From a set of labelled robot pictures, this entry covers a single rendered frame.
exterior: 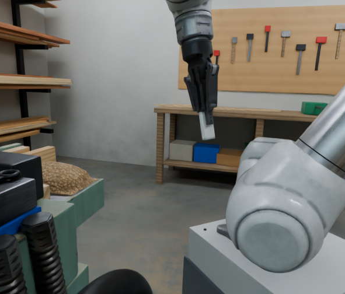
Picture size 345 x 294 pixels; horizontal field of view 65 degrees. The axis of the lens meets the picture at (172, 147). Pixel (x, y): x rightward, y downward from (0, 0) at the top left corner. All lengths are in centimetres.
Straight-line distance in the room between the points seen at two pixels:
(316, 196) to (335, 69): 308
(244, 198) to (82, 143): 378
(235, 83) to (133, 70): 130
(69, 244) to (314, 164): 37
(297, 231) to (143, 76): 333
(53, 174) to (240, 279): 45
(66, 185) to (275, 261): 36
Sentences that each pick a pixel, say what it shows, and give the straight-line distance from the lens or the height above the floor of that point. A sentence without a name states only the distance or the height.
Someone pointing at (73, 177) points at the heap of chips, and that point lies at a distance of 52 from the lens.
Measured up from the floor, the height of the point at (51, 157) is 92.
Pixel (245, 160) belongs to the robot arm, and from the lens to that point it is 69.
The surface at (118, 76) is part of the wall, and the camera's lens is 378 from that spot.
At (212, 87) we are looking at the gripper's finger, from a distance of 65.
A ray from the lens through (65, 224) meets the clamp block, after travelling 31.
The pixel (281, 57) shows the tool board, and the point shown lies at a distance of 342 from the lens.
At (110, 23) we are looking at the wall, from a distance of 390.
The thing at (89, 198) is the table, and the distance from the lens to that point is 53.
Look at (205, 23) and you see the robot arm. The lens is 69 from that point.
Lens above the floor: 109
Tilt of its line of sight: 13 degrees down
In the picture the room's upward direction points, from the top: 2 degrees clockwise
